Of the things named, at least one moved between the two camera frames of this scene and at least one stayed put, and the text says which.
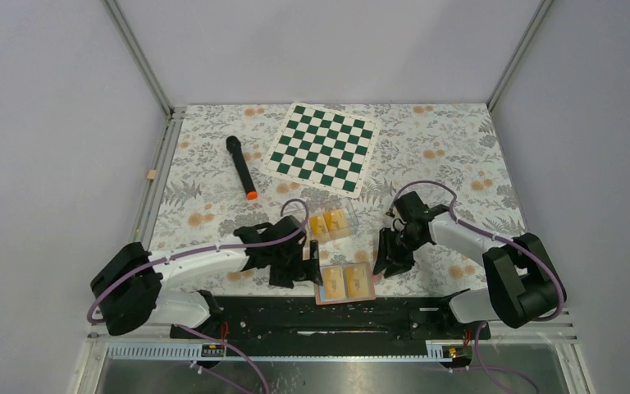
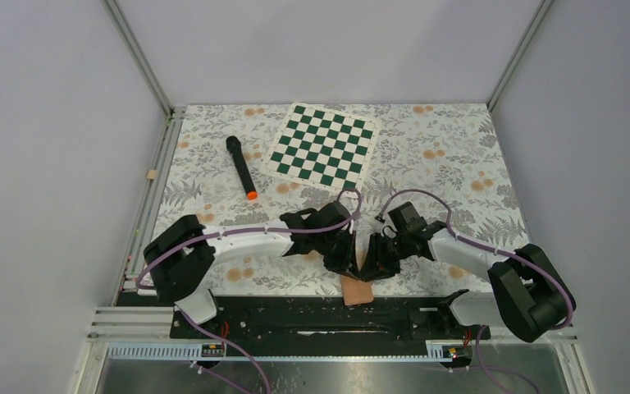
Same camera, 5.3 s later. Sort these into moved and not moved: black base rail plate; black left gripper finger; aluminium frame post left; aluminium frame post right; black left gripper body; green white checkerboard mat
Moved: black left gripper body; black left gripper finger
Not moved: green white checkerboard mat; aluminium frame post right; aluminium frame post left; black base rail plate
